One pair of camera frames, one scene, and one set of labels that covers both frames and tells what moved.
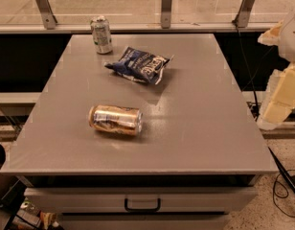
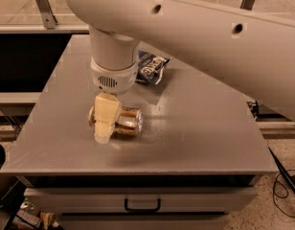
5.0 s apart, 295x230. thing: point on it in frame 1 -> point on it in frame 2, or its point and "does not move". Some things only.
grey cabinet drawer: [141, 199] does not move
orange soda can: [116, 119] does not move
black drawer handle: [147, 210] does not move
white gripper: [291, 40] -> [117, 80]
